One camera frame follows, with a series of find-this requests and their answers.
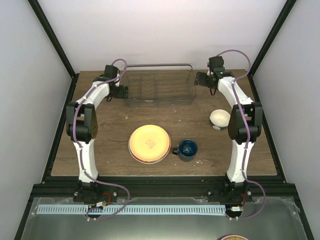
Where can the orange plate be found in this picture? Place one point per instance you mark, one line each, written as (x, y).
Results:
(149, 132)

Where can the black aluminium frame post right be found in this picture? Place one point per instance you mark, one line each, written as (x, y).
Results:
(280, 20)

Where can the black front frame rail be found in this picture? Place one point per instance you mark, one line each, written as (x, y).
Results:
(164, 187)

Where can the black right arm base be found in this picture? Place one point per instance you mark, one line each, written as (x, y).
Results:
(226, 191)

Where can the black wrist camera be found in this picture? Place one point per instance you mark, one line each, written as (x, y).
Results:
(216, 64)
(110, 71)

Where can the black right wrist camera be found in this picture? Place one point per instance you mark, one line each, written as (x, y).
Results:
(216, 64)

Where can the light blue slotted cable duct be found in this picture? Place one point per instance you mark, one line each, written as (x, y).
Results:
(205, 210)

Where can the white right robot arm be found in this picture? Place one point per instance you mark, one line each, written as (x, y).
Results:
(245, 123)

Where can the pink round object at bottom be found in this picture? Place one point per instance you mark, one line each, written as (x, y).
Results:
(233, 237)

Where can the pink plate underneath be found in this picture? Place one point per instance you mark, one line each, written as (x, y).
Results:
(149, 154)

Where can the black aluminium frame post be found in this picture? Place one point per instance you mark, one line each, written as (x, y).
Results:
(43, 20)
(280, 20)

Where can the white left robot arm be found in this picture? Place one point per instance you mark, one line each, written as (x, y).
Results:
(82, 124)

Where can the black aluminium frame post left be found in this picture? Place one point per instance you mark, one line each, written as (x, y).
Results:
(43, 20)

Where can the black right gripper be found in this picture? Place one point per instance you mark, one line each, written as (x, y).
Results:
(202, 81)

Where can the white and blue bowl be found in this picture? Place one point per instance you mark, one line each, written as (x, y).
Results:
(219, 119)

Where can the dark blue ceramic mug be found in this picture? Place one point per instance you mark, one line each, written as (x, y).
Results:
(186, 150)

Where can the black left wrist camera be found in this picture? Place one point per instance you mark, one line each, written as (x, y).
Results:
(110, 71)

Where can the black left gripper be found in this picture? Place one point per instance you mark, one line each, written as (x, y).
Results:
(119, 94)

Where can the clear acrylic sheet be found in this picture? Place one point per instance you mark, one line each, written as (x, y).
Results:
(276, 218)

